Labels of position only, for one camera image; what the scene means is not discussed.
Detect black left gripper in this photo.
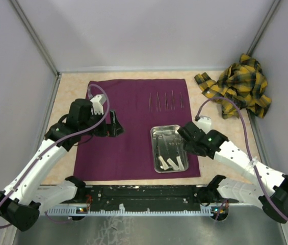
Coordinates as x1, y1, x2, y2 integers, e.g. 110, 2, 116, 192
80, 110, 125, 137

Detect purple cloth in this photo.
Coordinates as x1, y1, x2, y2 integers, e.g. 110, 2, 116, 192
73, 79, 200, 181

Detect steel instrument tray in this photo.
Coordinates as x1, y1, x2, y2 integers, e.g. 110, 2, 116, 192
150, 125, 189, 174

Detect white packaged instrument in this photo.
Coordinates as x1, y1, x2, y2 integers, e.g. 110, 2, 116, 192
158, 156, 169, 170

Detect surgical scissors steel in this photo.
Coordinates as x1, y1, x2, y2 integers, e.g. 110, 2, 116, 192
157, 135, 169, 156

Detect steel tweezers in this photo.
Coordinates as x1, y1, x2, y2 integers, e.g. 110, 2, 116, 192
180, 92, 184, 108
164, 92, 169, 111
156, 92, 161, 112

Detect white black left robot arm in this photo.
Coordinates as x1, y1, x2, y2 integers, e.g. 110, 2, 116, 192
0, 94, 124, 232

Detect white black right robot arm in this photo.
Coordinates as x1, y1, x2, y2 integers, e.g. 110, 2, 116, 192
178, 122, 288, 224

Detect steel forceps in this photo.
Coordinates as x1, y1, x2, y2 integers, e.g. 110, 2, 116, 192
168, 136, 181, 156

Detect white packaged blade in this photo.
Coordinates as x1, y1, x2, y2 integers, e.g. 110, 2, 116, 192
176, 156, 184, 170
167, 158, 179, 171

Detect yellow plaid shirt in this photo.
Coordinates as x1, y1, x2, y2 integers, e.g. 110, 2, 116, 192
194, 54, 272, 119

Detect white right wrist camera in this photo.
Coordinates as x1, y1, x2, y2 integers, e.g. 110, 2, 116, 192
195, 116, 212, 134

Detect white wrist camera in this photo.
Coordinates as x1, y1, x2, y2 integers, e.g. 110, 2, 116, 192
90, 94, 107, 115
195, 116, 212, 134

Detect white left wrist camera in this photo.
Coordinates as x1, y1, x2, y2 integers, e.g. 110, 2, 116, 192
90, 94, 107, 115

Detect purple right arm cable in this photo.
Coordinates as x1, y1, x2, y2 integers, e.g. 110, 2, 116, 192
196, 96, 288, 224

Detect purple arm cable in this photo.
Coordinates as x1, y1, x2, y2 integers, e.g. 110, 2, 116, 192
0, 84, 110, 228
196, 96, 288, 224

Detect aluminium frame rail front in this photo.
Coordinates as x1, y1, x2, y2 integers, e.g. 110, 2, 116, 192
11, 185, 288, 217

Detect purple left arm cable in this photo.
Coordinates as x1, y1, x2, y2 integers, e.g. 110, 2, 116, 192
0, 84, 110, 228

